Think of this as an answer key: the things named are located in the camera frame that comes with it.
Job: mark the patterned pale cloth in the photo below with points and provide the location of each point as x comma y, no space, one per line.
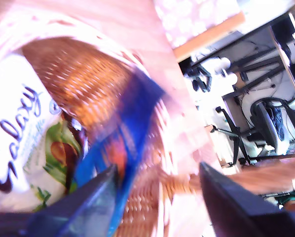
194,19

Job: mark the white Galaxy egg bag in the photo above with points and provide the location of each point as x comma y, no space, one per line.
16,123

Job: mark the wooden desk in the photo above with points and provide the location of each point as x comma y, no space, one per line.
209,37

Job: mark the black office chair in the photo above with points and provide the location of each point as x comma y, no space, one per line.
266,123

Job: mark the blue Terry's orange egg bag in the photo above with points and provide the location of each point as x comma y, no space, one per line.
132,118

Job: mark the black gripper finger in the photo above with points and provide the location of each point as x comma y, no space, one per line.
231,212
83,212

